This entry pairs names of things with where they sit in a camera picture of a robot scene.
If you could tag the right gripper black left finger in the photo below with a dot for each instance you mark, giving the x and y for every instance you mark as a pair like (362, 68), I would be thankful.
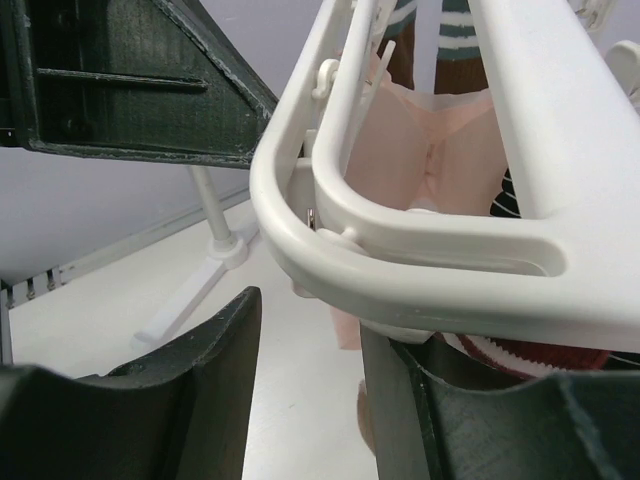
(179, 412)

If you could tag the white metal drying rack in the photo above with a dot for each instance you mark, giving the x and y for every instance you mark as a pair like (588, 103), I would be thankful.
(228, 249)

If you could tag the dark brown hanging sock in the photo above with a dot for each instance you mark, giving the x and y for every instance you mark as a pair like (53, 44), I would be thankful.
(434, 41)

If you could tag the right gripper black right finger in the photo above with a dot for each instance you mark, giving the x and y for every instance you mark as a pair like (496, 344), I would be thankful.
(438, 414)

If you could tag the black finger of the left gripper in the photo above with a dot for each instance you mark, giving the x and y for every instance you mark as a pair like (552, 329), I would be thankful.
(152, 81)

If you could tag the black white striped sock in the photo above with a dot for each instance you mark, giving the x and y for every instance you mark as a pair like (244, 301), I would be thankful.
(505, 204)

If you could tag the pink hanging sock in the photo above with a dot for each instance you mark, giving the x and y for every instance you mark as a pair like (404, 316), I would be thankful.
(347, 330)
(440, 152)

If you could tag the white plastic clip hanger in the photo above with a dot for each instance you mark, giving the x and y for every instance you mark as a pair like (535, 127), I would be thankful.
(566, 272)

